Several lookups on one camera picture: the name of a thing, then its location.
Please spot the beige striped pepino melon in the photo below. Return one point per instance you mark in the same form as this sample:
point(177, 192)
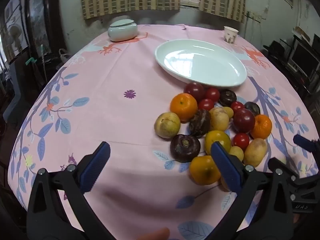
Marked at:
point(255, 152)
point(219, 120)

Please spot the dark framed picture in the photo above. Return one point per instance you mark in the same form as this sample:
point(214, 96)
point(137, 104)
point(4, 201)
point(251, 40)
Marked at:
point(37, 22)

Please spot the olive beige pepino melon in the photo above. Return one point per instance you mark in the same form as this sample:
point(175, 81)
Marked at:
point(167, 125)

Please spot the pink printed tablecloth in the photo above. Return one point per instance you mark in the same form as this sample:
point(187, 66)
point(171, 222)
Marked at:
point(112, 130)

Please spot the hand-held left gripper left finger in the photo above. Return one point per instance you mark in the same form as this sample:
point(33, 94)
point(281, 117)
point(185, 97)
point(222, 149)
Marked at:
point(96, 166)

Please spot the white stick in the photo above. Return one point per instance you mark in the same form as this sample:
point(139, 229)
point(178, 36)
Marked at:
point(43, 60)

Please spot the small yellow longan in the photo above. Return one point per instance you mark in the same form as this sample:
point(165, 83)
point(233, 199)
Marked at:
point(237, 153)
point(228, 111)

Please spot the yellow orange citrus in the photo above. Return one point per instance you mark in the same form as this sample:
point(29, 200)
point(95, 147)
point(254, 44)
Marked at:
point(205, 170)

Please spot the dark cluttered shelf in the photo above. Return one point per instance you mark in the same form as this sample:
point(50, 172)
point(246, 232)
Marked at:
point(300, 62)

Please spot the white lidded ceramic jar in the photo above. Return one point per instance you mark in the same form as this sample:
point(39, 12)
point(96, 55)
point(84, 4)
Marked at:
point(122, 31)

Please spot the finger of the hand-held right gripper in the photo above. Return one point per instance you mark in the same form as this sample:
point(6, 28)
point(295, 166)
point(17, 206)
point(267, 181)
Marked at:
point(275, 162)
point(303, 142)

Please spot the white bag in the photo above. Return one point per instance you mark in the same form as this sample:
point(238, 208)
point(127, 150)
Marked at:
point(64, 56)

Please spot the orange mandarin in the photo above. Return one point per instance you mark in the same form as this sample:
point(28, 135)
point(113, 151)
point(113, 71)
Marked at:
point(183, 106)
point(261, 126)

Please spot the yellow green citrus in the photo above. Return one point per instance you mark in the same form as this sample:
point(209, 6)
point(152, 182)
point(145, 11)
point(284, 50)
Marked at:
point(218, 140)

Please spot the dark water chestnut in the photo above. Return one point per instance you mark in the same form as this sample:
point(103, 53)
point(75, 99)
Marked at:
point(227, 97)
point(252, 108)
point(185, 147)
point(199, 123)

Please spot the dark red tomato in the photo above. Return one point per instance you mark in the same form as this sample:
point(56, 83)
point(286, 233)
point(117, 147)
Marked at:
point(243, 120)
point(194, 91)

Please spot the floral paper cup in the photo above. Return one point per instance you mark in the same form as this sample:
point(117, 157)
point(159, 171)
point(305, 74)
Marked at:
point(230, 35)

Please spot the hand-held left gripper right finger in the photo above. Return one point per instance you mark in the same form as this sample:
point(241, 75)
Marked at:
point(226, 166)

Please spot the narrow checked beige curtain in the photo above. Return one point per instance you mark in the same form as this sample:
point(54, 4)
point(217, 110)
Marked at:
point(222, 0)

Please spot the red cherry tomato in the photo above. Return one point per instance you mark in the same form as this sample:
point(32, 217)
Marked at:
point(212, 94)
point(237, 106)
point(206, 104)
point(241, 140)

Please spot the white oval plate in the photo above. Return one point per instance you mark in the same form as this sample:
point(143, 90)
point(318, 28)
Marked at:
point(200, 62)

